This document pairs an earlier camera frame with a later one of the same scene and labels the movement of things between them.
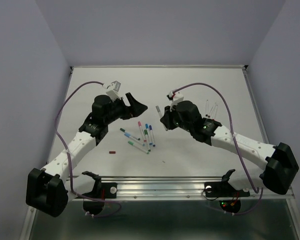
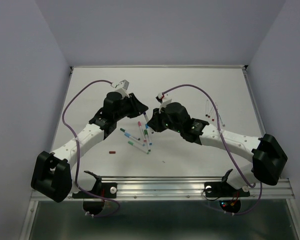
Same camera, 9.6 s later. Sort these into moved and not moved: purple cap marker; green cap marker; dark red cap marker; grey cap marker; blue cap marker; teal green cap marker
Moved: purple cap marker; grey cap marker
Not moved: blue cap marker; teal green cap marker; green cap marker; dark red cap marker
